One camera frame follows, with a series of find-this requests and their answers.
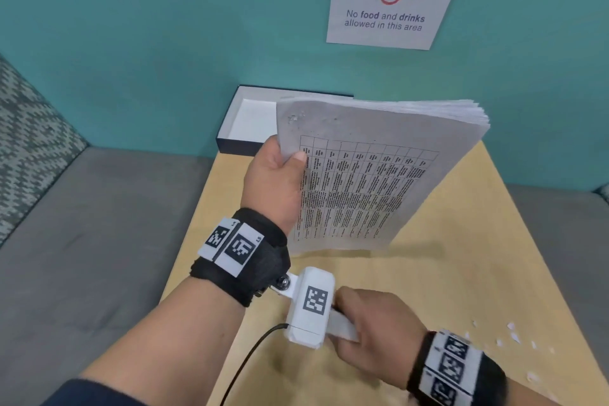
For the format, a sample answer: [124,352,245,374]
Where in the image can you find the black left wristband with markers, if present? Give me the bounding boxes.
[190,208,291,309]

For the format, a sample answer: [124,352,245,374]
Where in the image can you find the black cable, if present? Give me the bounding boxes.
[219,323,289,406]

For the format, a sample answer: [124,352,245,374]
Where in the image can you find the scattered white paper scraps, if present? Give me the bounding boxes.
[470,319,558,386]

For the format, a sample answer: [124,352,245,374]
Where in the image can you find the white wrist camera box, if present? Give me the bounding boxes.
[283,266,337,350]

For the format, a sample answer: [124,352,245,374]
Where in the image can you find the dark blue open box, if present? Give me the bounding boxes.
[216,84,355,155]

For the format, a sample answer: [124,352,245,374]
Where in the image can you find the person's left forearm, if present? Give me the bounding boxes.
[78,275,249,406]

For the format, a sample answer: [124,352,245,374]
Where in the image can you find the person's right hand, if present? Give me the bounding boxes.
[329,289,427,390]

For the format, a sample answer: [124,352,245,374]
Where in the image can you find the person's left hand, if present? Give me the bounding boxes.
[240,135,308,232]

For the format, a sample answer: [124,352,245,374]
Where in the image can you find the dark blue sleeve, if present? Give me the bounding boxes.
[34,376,149,406]

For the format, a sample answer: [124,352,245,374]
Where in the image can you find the white handheld tool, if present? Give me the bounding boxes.
[327,308,361,344]

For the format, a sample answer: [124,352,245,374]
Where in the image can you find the stack of printed paper sheets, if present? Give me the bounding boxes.
[276,95,491,257]

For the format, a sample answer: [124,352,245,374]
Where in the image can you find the grey sofa seat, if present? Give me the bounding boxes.
[506,184,609,349]

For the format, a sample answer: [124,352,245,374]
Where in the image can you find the person's right forearm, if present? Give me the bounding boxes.
[500,379,567,406]

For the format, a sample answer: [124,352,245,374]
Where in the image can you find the black right wristband with markers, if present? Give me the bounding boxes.
[406,330,508,406]

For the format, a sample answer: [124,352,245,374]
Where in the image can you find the black wristband with markers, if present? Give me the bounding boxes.
[190,208,291,309]
[406,330,508,406]

